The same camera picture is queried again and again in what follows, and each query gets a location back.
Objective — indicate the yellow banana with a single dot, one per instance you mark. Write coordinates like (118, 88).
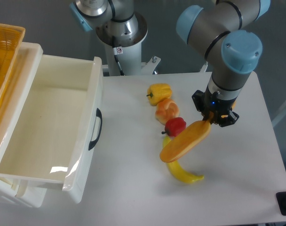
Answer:
(181, 175)

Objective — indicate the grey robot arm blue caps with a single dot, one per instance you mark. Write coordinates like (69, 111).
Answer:
(218, 35)

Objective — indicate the black device at edge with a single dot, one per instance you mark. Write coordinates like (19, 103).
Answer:
(281, 199)

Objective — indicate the yellow bell pepper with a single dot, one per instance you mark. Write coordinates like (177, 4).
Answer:
(158, 92)

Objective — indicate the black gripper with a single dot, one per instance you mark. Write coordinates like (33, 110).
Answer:
(215, 110)

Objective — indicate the long orange bread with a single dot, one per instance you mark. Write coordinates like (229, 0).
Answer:
(185, 141)

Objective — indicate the round braided bread roll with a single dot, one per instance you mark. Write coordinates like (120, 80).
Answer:
(166, 110)

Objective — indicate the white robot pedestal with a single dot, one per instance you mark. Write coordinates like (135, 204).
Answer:
(127, 61)

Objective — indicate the white drawer cabinet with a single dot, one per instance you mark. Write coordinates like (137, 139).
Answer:
(16, 191)

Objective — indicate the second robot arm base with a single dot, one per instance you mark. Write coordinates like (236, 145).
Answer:
(115, 22)

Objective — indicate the red bell pepper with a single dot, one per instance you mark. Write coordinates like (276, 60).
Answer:
(174, 127)

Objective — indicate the orange plastic basket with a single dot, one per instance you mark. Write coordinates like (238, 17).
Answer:
(11, 38)

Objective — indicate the black drawer handle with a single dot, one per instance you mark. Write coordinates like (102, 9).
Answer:
(96, 133)

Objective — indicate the open upper white drawer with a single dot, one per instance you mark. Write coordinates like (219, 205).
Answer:
(49, 146)

